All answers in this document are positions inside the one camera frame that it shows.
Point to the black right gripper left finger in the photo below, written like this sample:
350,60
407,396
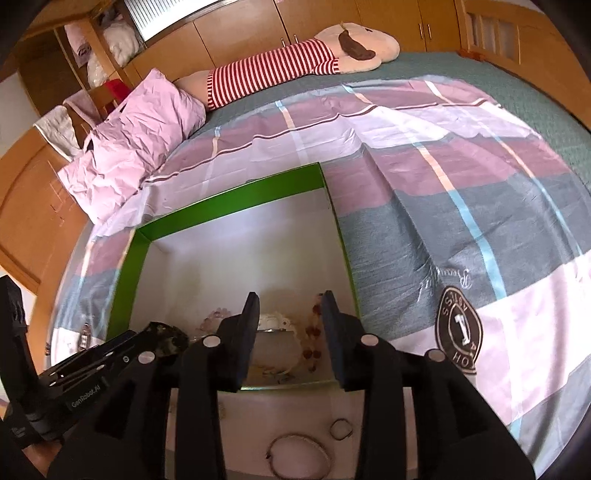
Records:
238,334

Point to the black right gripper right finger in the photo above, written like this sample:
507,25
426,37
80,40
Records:
343,334

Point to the white wrist watch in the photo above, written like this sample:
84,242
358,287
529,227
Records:
276,351

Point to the silver bangle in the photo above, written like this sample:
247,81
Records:
298,456

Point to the green cardboard box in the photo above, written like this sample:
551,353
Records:
278,237

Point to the plaid bed sheet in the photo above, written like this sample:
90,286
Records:
463,229

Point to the wooden headboard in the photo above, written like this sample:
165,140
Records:
40,226

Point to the pink pillow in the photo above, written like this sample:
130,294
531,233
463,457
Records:
130,144

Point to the white cloth on headboard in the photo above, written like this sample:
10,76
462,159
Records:
66,126

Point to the striped plush toy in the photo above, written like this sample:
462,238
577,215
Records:
340,49

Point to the wooden wardrobe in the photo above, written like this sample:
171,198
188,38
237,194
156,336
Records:
213,33

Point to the wooden footboard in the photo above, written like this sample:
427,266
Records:
525,43

